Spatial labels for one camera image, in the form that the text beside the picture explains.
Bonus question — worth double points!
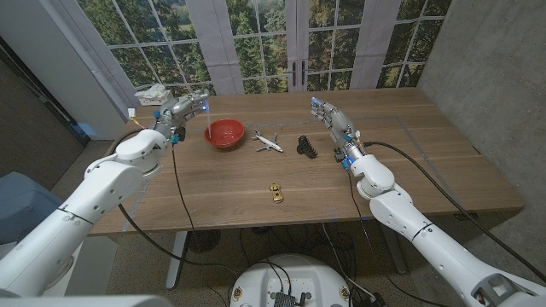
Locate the white floor platform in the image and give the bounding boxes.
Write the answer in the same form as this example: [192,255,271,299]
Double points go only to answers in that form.
[42,236,119,298]

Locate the grey table leg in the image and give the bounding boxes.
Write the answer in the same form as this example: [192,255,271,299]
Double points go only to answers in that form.
[377,223,409,275]

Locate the window forest print backdrop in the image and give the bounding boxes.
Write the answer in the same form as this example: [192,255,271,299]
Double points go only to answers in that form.
[38,0,453,142]

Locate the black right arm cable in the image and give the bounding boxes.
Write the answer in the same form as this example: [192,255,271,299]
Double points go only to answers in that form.
[363,141,546,283]

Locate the black floor cable tangle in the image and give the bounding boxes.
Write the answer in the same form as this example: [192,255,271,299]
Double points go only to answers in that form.
[238,221,357,278]

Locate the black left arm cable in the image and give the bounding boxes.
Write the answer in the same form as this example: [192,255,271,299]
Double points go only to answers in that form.
[108,129,240,307]

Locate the white robot body edge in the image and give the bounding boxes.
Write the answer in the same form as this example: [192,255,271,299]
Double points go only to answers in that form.
[0,294,174,307]

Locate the white power strip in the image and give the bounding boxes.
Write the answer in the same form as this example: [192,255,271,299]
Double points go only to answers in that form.
[138,90,175,107]

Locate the blue-grey bin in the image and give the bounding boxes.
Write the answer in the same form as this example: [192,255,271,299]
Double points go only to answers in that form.
[0,171,65,245]

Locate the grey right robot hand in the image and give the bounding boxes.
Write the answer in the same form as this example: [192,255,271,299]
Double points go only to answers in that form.
[310,96,369,168]

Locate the black backdrop frame bar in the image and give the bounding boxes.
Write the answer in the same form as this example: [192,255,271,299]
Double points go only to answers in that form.
[0,37,91,144]

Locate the black round floor fan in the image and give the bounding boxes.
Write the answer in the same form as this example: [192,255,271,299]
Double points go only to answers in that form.
[187,229,222,254]

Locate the white toy airplane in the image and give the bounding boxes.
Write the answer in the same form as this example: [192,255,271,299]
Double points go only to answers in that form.
[251,128,284,154]

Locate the yellow toy car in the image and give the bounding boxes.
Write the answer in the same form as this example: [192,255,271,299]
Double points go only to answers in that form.
[269,182,285,204]

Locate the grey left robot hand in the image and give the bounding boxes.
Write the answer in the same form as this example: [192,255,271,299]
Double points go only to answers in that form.
[151,90,211,144]

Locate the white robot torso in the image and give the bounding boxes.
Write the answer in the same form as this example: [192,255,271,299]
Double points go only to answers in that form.
[229,253,353,307]

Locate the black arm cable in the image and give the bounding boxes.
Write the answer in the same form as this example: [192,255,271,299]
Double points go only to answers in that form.
[363,141,546,283]
[108,129,240,307]

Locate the red bowl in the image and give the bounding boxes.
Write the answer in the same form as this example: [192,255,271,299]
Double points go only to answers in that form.
[203,118,247,149]

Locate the white table leg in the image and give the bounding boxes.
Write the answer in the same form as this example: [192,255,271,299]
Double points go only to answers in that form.
[165,230,189,290]

